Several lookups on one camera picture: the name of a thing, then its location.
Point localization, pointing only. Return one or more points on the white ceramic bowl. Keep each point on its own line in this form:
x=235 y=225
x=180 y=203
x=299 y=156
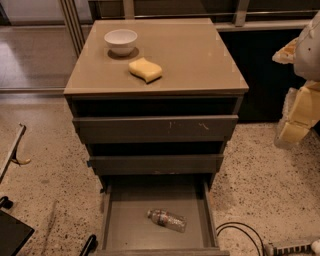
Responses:
x=121 y=41

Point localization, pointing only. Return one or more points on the yellow sponge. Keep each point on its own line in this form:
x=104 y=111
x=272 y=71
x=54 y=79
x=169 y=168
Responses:
x=145 y=69

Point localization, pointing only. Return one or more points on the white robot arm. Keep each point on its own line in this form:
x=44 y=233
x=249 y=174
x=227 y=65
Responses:
x=306 y=65

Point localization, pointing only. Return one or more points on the black handle near drawer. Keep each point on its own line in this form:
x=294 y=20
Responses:
x=89 y=246

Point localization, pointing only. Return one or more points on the metal window railing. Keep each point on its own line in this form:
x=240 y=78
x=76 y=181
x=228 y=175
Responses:
x=219 y=11

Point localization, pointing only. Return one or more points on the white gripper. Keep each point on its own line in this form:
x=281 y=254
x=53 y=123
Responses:
x=308 y=55

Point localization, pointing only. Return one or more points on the metal frame with hook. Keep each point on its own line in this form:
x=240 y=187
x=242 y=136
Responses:
x=12 y=153

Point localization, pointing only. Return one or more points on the grey drawer cabinet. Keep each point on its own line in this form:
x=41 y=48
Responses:
x=199 y=78

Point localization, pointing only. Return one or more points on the white power strip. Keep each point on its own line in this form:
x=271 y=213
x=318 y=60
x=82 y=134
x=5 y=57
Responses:
x=290 y=247

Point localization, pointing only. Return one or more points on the grey top drawer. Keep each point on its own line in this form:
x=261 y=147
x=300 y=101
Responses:
x=98 y=130

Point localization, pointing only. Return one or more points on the grey open bottom drawer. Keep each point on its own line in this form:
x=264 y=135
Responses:
x=127 y=231

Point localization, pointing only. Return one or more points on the black panel bottom left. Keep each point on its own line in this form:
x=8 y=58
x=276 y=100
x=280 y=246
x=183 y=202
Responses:
x=13 y=234

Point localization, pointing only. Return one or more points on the clear plastic water bottle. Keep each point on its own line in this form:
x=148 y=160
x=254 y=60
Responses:
x=167 y=219

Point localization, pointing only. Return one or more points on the grey middle drawer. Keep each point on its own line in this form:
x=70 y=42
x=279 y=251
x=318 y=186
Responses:
x=156 y=164

